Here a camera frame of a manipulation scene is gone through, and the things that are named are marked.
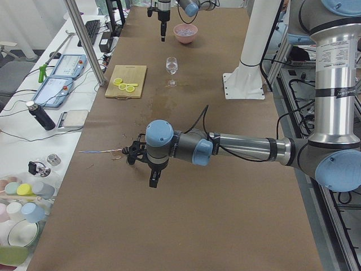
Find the green handled grabber tool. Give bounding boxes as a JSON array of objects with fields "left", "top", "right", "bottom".
[{"left": 38, "top": 30, "right": 76, "bottom": 83}]

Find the steel measuring jigger cup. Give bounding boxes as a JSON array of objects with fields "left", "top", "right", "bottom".
[{"left": 121, "top": 147, "right": 129, "bottom": 155}]

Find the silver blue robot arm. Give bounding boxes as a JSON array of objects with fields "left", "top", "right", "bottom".
[
  {"left": 144, "top": 1, "right": 360, "bottom": 192},
  {"left": 147, "top": 0, "right": 219, "bottom": 42}
]

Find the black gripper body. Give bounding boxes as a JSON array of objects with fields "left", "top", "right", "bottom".
[
  {"left": 158, "top": 10, "right": 170, "bottom": 36},
  {"left": 148, "top": 162, "right": 166, "bottom": 181}
]

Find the silver kitchen scale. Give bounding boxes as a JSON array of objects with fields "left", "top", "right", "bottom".
[{"left": 56, "top": 110, "right": 89, "bottom": 130}]

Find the clear wine glass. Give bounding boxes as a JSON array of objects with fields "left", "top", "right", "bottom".
[{"left": 166, "top": 56, "right": 178, "bottom": 87}]

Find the aluminium frame post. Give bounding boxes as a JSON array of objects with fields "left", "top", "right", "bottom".
[{"left": 64, "top": 0, "right": 105, "bottom": 86}]

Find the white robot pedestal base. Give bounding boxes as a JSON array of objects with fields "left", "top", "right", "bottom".
[{"left": 223, "top": 0, "right": 283, "bottom": 99}]

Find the white green rimmed bowl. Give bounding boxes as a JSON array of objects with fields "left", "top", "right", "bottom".
[{"left": 7, "top": 220, "right": 39, "bottom": 247}]

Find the pink bowl of ice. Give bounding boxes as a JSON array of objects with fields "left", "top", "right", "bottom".
[{"left": 173, "top": 24, "right": 198, "bottom": 44}]

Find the lemon slice near handle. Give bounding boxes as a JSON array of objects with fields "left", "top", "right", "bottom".
[{"left": 125, "top": 85, "right": 135, "bottom": 93}]

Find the blue teach pendant far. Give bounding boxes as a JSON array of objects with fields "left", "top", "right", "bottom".
[{"left": 51, "top": 54, "right": 87, "bottom": 79}]

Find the light blue cup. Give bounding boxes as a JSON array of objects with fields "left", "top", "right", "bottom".
[{"left": 21, "top": 202, "right": 46, "bottom": 223}]

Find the blue teach pendant near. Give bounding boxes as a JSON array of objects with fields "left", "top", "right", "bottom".
[{"left": 32, "top": 77, "right": 73, "bottom": 108}]

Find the black water bottle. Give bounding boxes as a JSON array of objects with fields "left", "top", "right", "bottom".
[{"left": 26, "top": 100, "right": 56, "bottom": 130}]

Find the blue teach pendant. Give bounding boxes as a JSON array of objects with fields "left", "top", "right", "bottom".
[
  {"left": 32, "top": 77, "right": 73, "bottom": 108},
  {"left": 51, "top": 54, "right": 87, "bottom": 79}
]

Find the lemon slice middle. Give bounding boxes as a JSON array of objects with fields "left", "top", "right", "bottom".
[{"left": 118, "top": 83, "right": 128, "bottom": 90}]

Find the yellow cup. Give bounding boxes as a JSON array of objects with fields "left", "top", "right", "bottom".
[{"left": 16, "top": 183, "right": 34, "bottom": 196}]

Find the black keyboard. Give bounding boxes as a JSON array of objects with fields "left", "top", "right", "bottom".
[{"left": 85, "top": 20, "right": 100, "bottom": 45}]

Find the bamboo cutting board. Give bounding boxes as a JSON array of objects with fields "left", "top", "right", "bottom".
[{"left": 105, "top": 65, "right": 147, "bottom": 99}]

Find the lemon slice far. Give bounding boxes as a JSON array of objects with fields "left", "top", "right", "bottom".
[{"left": 113, "top": 78, "right": 123, "bottom": 86}]

